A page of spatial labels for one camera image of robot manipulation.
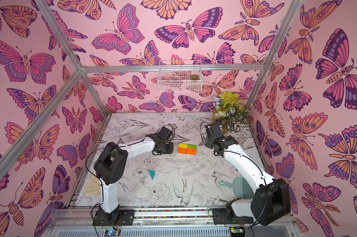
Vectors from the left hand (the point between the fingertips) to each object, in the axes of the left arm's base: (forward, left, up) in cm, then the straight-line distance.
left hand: (173, 149), depth 97 cm
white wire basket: (+42, -4, +23) cm, 49 cm away
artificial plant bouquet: (+12, -35, +22) cm, 43 cm away
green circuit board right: (-43, -33, -4) cm, 55 cm away
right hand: (-2, -25, +15) cm, 29 cm away
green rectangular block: (+3, -13, -1) cm, 13 cm away
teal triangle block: (-15, +13, -2) cm, 20 cm away
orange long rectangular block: (-1, -12, 0) cm, 12 cm away
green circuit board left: (-44, +28, -4) cm, 53 cm away
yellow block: (+4, -5, -1) cm, 6 cm away
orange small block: (+1, -5, -2) cm, 5 cm away
